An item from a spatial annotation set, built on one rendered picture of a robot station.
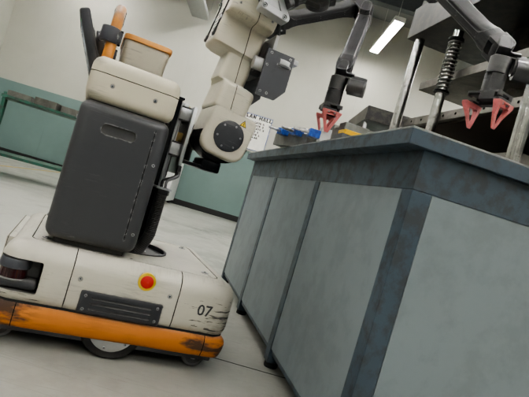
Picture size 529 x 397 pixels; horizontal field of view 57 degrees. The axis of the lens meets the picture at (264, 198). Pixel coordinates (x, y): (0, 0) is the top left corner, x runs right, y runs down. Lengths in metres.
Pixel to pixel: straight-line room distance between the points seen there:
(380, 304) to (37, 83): 9.18
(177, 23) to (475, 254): 8.69
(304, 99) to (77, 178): 7.91
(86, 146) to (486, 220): 1.03
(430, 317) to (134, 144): 0.89
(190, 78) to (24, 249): 8.00
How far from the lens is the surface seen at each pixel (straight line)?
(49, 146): 9.70
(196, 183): 9.00
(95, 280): 1.43
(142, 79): 1.44
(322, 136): 1.72
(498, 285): 1.27
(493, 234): 1.24
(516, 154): 2.19
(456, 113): 2.76
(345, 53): 1.87
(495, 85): 1.50
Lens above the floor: 0.56
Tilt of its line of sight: level
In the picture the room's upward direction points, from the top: 16 degrees clockwise
